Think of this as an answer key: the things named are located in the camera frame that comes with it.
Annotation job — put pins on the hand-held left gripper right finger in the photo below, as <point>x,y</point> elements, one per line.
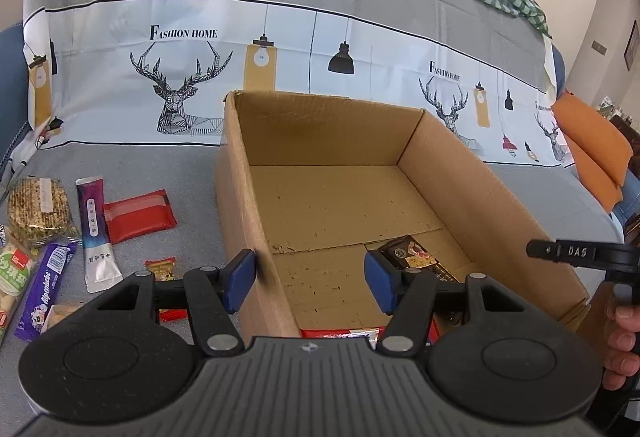
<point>380,282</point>

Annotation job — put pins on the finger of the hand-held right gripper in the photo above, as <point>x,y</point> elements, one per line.
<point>575,251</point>

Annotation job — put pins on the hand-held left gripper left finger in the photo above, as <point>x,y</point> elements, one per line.
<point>239,279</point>

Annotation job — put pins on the dark brown snack packet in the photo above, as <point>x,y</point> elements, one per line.
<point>416,257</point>

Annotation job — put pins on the cardboard box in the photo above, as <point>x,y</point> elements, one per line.
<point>325,197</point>

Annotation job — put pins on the round rice cracker pack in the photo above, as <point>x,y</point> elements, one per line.
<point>40,207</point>

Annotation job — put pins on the person's right hand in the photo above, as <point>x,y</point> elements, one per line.
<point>625,332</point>

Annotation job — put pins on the red white snack packet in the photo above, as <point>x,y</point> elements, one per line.
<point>340,333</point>

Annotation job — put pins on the small red wrapper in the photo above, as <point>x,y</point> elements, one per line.
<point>172,315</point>

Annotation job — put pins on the small orange snack packet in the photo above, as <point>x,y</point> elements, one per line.
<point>161,268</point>

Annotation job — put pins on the orange cushion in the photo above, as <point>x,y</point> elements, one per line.
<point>595,142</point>

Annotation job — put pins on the plain red snack packet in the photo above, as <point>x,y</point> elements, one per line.
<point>140,217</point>

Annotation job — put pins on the dark cluttered furniture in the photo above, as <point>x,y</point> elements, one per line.
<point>627,121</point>

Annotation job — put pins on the purple white snack packet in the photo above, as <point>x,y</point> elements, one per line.
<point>97,237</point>

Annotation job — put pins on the beige snack packet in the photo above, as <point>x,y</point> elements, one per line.
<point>57,314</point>

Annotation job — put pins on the purple candy bar packet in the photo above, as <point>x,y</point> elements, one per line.
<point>42,287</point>

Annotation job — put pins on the green white cracker packet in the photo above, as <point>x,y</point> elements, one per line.
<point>12,277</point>

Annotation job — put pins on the wall switch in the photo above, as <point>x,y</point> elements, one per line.
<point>599,48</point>

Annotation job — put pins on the framed wall picture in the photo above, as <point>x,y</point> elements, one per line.
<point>632,44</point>

